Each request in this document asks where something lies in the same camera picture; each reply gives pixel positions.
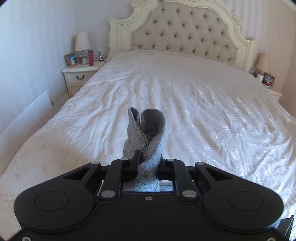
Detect grey speckled pants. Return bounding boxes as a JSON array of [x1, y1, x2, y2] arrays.
[[123, 108, 167, 192]]

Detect cream embroidered bedspread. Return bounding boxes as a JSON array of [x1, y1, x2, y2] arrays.
[[1, 50, 295, 238]]

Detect white left nightstand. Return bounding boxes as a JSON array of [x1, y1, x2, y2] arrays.
[[61, 61, 106, 98]]

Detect white nightstand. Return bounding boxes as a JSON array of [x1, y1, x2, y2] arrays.
[[61, 61, 106, 98], [248, 69, 283, 102]]

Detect small alarm clock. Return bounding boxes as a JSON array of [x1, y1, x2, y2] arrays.
[[82, 57, 89, 65]]

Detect red bottle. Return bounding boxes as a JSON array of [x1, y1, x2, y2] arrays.
[[88, 50, 94, 66]]

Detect white table lamp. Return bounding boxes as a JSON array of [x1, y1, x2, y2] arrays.
[[75, 32, 91, 59]]

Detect white right nightstand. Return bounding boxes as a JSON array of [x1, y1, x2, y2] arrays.
[[248, 69, 283, 102]]

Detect right bedside lamp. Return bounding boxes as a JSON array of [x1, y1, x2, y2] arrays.
[[255, 53, 269, 74]]

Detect cream tufted headboard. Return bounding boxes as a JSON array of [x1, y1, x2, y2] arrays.
[[108, 1, 255, 72]]

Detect white wall outlet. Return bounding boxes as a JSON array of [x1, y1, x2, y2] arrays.
[[97, 50, 102, 58]]

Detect wooden photo frame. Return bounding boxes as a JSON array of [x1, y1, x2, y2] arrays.
[[64, 52, 80, 67]]

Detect white panel against wall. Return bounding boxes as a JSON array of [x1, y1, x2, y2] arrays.
[[1, 91, 52, 162]]

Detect right photo frame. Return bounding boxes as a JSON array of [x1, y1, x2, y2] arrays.
[[262, 73, 275, 86]]

